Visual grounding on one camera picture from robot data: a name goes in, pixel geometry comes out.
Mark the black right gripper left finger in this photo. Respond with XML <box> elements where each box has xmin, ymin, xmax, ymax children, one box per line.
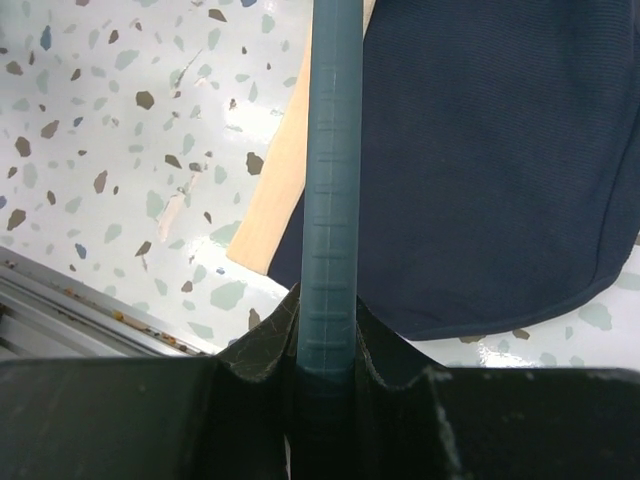
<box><xmin>1</xmin><ymin>293</ymin><xmax>298</xmax><ymax>479</ymax></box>

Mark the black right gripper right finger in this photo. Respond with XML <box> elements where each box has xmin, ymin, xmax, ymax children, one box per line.
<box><xmin>355</xmin><ymin>305</ymin><xmax>639</xmax><ymax>480</ymax></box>

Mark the navy underwear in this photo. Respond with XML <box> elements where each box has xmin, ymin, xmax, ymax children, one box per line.
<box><xmin>227</xmin><ymin>0</ymin><xmax>640</xmax><ymax>342</ymax></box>

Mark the aluminium extrusion rail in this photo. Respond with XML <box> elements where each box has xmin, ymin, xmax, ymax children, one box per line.
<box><xmin>1</xmin><ymin>247</ymin><xmax>220</xmax><ymax>361</ymax></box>

